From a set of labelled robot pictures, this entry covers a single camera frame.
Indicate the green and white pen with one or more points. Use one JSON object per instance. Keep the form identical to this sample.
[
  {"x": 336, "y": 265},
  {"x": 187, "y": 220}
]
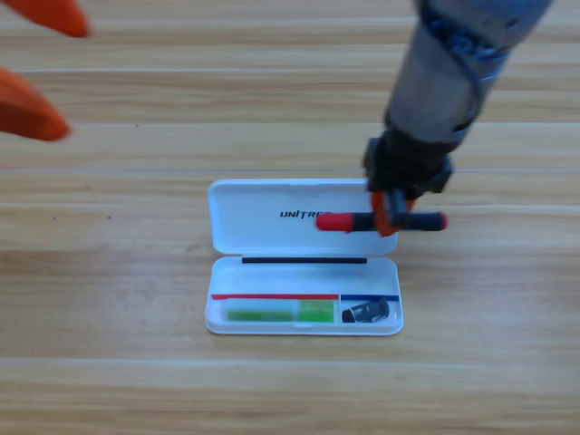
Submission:
[{"x": 312, "y": 312}]

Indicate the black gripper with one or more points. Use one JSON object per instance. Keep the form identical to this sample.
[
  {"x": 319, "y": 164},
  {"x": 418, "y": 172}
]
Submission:
[{"x": 408, "y": 167}]

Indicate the black marker with red cap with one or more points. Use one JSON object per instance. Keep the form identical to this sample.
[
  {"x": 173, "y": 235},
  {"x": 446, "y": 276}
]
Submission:
[{"x": 335, "y": 222}]

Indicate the white Unitree pencil case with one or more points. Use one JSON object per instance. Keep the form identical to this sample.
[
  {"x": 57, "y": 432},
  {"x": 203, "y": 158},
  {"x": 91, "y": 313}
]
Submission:
[{"x": 254, "y": 281}]

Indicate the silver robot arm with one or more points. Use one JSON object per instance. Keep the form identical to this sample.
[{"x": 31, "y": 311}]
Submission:
[{"x": 426, "y": 90}]

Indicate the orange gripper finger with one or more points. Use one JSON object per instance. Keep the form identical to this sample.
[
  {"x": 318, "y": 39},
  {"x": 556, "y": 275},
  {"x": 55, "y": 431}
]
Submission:
[
  {"x": 59, "y": 16},
  {"x": 31, "y": 111}
]

